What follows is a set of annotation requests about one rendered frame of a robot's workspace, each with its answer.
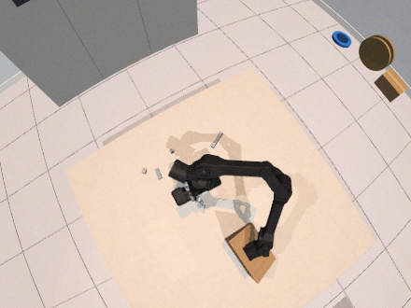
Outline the small grey bar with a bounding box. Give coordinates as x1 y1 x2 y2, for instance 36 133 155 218
211 132 223 148

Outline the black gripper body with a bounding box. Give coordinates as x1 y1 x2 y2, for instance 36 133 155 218
171 177 221 206

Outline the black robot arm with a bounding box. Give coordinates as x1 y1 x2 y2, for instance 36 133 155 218
168 154 292 261

